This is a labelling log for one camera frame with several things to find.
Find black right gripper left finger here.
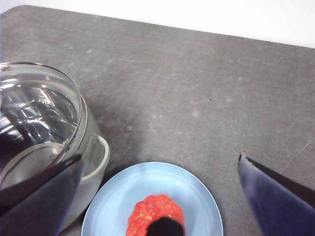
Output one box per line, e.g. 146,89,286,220
0,153,83,236

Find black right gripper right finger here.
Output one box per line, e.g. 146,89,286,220
237,150,315,236

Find orange-red toy pumpkin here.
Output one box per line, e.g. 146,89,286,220
126,194,187,236

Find blue round plate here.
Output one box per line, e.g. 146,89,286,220
81,161,224,236

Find pale green electric steamer pot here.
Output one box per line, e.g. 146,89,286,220
0,62,110,233

